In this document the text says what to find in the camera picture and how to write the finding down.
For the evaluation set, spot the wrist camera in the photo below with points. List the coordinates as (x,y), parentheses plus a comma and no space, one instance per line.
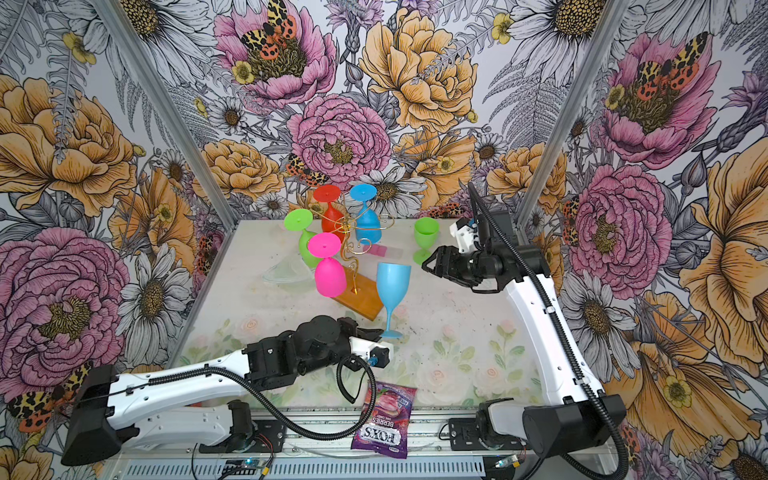
(464,232)
(376,354)

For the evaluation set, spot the aluminium front rail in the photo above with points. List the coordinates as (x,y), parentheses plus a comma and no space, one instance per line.
(234,428)

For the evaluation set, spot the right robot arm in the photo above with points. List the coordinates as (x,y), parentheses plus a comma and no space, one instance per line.
(576,413)

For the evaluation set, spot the clear surgical mask packet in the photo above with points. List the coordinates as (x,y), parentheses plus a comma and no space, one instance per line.
(289,270)

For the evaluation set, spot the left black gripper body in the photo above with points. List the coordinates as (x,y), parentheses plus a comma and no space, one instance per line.
(348,330)

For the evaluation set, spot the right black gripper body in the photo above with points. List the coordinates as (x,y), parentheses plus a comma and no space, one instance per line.
(469,268)

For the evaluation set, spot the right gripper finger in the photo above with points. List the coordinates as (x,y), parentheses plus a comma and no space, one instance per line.
(440,258)
(438,268)

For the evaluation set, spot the blue wine glass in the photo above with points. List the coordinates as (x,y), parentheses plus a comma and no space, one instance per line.
(392,285)
(367,223)

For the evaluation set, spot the red wine glass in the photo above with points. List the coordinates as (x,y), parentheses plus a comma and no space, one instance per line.
(332,218)

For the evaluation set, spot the pink wine glass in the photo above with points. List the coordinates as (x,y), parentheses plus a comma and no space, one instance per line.
(330,276)

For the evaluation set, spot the pink flat strip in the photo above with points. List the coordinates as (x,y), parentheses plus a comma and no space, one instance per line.
(377,250)

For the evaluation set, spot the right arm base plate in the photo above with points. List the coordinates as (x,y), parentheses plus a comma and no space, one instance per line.
(464,435)

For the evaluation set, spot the green circuit board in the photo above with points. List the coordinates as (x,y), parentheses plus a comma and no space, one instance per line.
(249,466)

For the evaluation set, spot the purple Fox's candy bag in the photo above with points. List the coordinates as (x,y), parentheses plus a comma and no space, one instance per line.
(385,432)

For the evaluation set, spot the green wine glass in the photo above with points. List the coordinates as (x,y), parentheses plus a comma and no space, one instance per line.
(299,221)
(426,232)

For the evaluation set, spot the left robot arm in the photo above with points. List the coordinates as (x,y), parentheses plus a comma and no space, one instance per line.
(112,410)

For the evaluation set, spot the gold wire glass rack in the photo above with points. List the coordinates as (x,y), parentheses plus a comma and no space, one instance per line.
(361,294)

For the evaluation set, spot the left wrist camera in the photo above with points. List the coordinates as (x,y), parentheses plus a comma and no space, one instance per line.
(376,354)

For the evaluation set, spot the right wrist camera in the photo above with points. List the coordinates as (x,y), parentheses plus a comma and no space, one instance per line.
(464,232)

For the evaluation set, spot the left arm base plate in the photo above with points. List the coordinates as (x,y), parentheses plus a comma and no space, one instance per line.
(265,436)

